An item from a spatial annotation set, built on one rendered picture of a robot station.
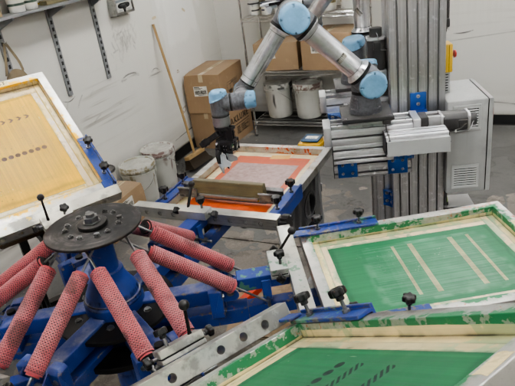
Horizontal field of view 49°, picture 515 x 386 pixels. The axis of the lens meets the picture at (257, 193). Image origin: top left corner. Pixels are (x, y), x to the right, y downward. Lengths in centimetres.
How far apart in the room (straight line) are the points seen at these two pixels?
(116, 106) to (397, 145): 308
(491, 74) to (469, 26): 51
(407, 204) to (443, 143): 55
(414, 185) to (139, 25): 323
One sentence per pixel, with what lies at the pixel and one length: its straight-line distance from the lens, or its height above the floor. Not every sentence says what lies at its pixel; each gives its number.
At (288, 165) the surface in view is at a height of 95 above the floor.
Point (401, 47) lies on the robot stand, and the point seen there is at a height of 149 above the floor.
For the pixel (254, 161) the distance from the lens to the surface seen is 294.
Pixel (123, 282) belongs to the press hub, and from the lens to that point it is 185.
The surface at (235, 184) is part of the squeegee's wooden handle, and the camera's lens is 247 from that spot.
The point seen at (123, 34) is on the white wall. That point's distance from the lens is 515.
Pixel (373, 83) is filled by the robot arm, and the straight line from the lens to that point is 234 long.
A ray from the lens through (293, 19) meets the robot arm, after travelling 224.
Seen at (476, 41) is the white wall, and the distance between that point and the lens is 580.
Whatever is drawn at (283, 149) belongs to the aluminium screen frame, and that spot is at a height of 98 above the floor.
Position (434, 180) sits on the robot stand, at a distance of 291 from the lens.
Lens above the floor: 207
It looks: 26 degrees down
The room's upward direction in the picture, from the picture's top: 8 degrees counter-clockwise
